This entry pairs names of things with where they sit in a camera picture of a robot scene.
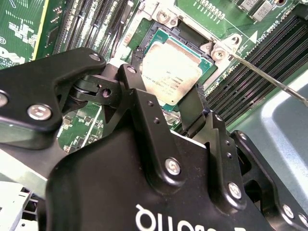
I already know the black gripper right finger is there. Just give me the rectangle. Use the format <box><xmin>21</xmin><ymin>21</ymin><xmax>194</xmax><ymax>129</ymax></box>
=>
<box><xmin>179</xmin><ymin>83</ymin><xmax>308</xmax><ymax>231</ymax></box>

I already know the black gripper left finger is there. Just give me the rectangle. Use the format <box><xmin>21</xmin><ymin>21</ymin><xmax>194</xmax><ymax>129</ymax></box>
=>
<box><xmin>0</xmin><ymin>47</ymin><xmax>185</xmax><ymax>193</ymax></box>

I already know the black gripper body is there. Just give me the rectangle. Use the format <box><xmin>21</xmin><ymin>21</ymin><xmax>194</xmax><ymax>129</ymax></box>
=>
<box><xmin>38</xmin><ymin>131</ymin><xmax>265</xmax><ymax>231</ymax></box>

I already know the metal wire locking lever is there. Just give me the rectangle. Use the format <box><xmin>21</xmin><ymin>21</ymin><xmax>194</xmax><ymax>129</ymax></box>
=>
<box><xmin>206</xmin><ymin>36</ymin><xmax>308</xmax><ymax>106</ymax></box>

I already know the CPU with silver top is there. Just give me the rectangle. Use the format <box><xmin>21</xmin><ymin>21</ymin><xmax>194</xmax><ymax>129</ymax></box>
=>
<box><xmin>138</xmin><ymin>28</ymin><xmax>214</xmax><ymax>113</ymax></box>

